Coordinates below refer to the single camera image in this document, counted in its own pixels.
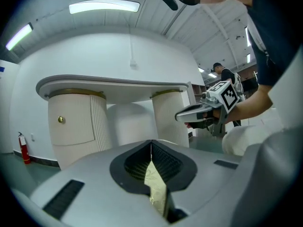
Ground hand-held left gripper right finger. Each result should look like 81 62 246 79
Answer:
151 140 242 218

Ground white wall conduit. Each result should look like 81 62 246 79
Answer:
129 27 135 61

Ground person's right hand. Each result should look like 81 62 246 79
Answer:
184 111 215 130

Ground white door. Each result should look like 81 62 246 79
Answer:
0 59 21 154

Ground person's beige shorts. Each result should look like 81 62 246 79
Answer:
222 126 263 156

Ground red fire extinguisher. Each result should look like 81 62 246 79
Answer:
18 131 31 165

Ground cream upholstered stool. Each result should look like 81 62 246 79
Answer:
144 161 168 212

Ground person's dark blue shirt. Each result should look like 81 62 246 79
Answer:
246 0 303 87

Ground long wide ceiling light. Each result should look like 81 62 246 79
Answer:
69 0 140 14

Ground white oval table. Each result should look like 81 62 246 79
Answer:
36 74 190 171

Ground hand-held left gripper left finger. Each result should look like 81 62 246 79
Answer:
30 140 170 227

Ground narrow ceiling light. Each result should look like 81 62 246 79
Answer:
6 22 34 51

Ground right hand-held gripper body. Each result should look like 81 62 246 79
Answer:
201 80 240 137

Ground person's right forearm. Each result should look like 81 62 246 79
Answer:
224 84 274 125

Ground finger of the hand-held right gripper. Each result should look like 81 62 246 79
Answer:
175 104 213 122

